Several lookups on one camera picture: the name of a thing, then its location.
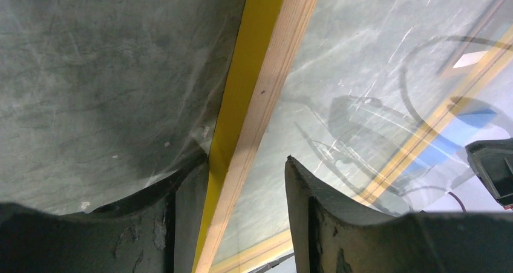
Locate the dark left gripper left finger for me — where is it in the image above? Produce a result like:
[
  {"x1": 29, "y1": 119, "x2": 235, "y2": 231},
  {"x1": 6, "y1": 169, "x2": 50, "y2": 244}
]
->
[{"x1": 1, "y1": 153, "x2": 209, "y2": 272}]

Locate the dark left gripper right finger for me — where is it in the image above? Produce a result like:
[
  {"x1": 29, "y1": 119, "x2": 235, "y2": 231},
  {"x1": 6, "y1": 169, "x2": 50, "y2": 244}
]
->
[{"x1": 284, "y1": 157, "x2": 512, "y2": 272}]

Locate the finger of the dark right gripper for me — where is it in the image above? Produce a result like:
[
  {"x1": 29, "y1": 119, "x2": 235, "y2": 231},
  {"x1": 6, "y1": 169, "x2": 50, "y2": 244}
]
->
[{"x1": 465, "y1": 138, "x2": 512, "y2": 209}]

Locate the yellow wooden picture frame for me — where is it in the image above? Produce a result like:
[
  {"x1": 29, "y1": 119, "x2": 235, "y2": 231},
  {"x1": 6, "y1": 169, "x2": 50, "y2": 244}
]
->
[{"x1": 191, "y1": 0, "x2": 513, "y2": 273}]

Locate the clear acrylic sheet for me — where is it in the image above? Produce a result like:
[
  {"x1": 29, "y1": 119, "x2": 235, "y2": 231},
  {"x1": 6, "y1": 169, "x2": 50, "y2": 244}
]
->
[{"x1": 211, "y1": 0, "x2": 512, "y2": 272}]

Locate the blue foam pad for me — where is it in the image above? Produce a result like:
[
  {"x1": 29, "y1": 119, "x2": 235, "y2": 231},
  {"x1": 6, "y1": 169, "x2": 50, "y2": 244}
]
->
[{"x1": 405, "y1": 108, "x2": 497, "y2": 173}]

